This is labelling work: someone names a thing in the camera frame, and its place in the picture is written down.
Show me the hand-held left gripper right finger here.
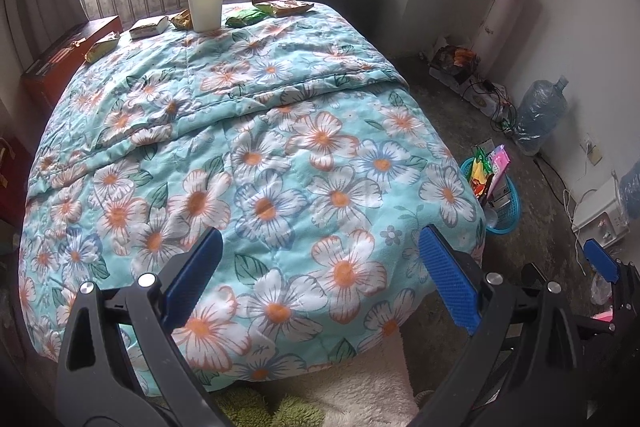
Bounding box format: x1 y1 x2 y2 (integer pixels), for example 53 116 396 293
415 224 587 427

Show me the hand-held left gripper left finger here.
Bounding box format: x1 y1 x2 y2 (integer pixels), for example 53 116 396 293
54 227 225 427

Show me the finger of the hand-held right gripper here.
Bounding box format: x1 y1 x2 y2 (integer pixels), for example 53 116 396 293
522 262 550 293
575 239 640 343

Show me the blue plastic basket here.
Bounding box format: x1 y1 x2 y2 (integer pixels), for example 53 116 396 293
459 154 522 237

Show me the clear plastic bag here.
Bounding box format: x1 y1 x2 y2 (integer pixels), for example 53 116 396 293
590 274 614 307

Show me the white device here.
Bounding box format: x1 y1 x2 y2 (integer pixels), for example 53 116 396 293
571 179 631 248

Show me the blue water jug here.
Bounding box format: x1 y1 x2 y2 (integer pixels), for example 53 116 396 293
515 76 571 157
619 162 640 221

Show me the person's fluffy clothing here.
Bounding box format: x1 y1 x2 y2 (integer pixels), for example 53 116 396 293
207 324 431 427

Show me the floral blanket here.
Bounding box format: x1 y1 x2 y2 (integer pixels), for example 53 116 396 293
17 0 489 399

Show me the white cardboard box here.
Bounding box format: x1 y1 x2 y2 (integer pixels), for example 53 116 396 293
457 74 509 118

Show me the orange snack bag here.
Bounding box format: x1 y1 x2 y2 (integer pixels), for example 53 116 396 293
429 44 482 84

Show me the red-brown wooden box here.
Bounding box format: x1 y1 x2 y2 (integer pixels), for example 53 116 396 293
21 15 124 108

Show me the white balloon print box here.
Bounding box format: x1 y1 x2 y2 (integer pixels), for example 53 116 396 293
472 0 532 68

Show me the green snack wrapper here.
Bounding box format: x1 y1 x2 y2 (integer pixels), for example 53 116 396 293
225 8 269 29

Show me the white paper cup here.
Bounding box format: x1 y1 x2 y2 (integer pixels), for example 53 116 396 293
185 0 227 34

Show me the yellow orange snack wrapper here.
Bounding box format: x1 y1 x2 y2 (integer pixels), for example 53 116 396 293
252 0 316 18

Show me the grey desk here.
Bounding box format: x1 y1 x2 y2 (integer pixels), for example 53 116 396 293
252 0 389 30

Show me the wall socket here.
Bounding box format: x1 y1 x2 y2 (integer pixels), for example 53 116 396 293
582 134 605 166

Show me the black cable bundle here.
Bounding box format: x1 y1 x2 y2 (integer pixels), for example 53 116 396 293
487 79 519 136

